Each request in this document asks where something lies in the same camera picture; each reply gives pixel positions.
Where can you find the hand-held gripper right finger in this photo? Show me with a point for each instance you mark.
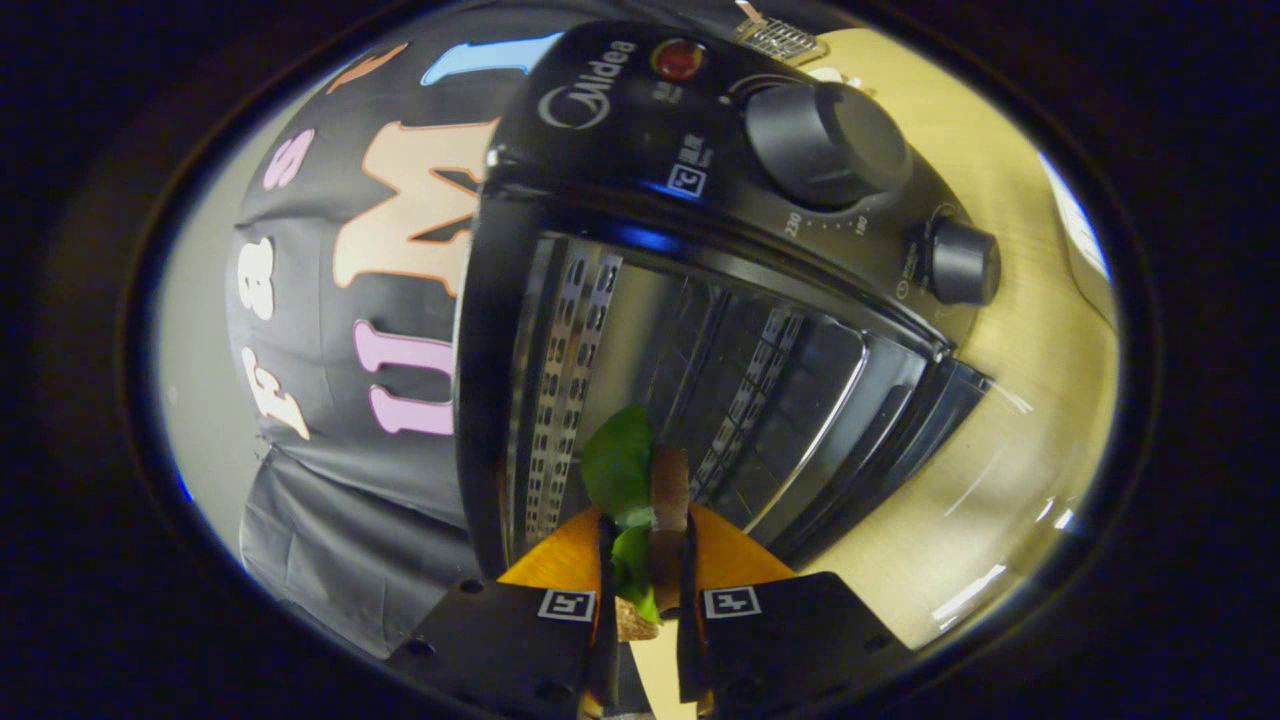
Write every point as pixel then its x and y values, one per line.
pixel 790 640

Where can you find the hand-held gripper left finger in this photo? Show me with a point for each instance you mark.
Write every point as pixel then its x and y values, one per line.
pixel 500 640

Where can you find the sandwich with lettuce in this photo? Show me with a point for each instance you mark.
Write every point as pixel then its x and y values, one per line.
pixel 620 470

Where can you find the black toaster oven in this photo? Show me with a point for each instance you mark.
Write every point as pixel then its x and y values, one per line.
pixel 620 130

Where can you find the black backdrop cloth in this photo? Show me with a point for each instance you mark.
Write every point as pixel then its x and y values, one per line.
pixel 330 440

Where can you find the metal mesh holder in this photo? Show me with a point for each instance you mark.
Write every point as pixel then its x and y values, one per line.
pixel 780 38

